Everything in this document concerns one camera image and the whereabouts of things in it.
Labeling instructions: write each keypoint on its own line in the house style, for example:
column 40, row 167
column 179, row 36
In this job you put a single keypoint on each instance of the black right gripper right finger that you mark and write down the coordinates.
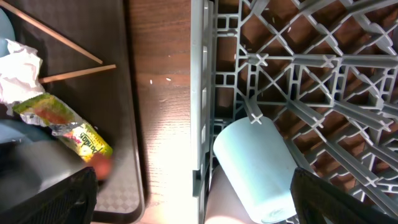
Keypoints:
column 316, row 201

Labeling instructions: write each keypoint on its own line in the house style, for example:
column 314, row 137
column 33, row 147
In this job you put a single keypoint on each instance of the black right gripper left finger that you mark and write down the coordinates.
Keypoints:
column 72, row 200

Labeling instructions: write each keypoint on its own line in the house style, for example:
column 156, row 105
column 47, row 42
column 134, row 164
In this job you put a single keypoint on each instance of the orange carrot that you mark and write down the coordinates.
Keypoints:
column 102, row 165

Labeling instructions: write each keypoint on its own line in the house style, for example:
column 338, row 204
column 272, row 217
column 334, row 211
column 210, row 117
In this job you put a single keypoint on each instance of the yellow foil snack wrapper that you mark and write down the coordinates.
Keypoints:
column 46, row 110

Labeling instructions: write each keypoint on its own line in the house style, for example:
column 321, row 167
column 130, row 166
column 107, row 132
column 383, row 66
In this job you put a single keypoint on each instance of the light blue cup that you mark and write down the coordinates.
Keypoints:
column 259, row 167

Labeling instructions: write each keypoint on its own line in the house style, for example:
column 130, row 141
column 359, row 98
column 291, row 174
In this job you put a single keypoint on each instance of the white napkin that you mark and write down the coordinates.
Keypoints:
column 19, row 75

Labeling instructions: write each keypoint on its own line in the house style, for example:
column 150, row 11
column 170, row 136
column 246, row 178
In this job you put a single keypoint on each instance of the pink cup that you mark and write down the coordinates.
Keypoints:
column 223, row 205

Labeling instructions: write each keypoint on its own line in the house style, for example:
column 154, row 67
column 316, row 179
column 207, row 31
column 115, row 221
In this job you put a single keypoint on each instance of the light blue small bowl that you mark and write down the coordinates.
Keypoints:
column 6, row 32

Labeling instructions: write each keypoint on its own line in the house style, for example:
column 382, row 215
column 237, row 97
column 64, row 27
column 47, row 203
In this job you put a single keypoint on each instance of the grey dishwasher rack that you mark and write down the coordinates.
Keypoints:
column 325, row 72

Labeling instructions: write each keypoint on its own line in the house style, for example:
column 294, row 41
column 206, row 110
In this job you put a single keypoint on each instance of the dark blue plate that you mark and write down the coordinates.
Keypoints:
column 17, row 132

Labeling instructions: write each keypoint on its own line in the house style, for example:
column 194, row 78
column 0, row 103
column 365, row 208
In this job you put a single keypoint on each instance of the brown serving tray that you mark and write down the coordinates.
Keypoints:
column 103, row 99

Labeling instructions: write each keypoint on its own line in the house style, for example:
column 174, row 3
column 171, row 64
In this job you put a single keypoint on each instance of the lower wooden chopstick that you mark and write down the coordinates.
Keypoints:
column 74, row 74

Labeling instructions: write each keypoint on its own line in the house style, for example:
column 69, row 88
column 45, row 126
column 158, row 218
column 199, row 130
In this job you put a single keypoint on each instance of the wooden chopstick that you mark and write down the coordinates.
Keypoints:
column 74, row 74
column 49, row 31

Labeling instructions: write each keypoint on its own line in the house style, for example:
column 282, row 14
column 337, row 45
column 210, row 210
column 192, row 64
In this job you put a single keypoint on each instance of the upper wooden chopstick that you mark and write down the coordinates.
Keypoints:
column 49, row 31

